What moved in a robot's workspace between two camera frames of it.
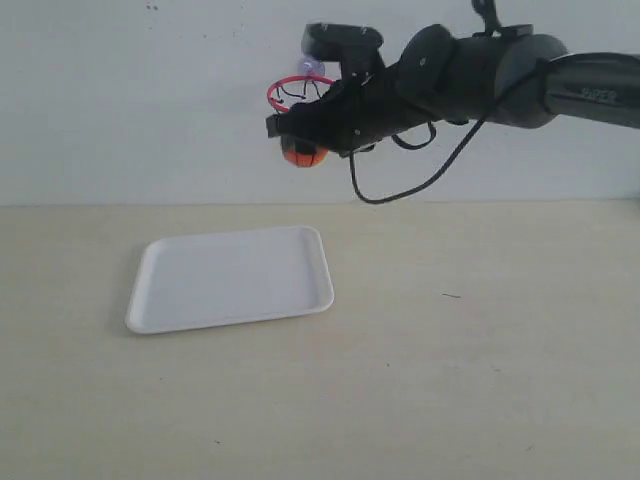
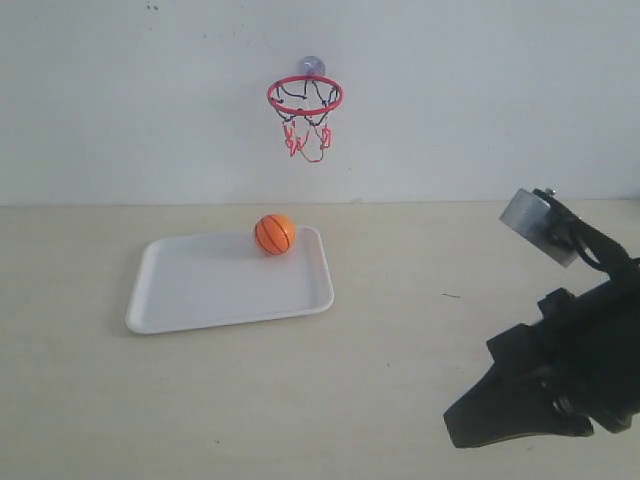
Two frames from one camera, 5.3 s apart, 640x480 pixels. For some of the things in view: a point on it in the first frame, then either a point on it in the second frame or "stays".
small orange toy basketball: x=306 y=160 -> x=274 y=234
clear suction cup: x=313 y=66 stays
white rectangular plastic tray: x=206 y=279 stays
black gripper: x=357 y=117 -> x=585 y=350
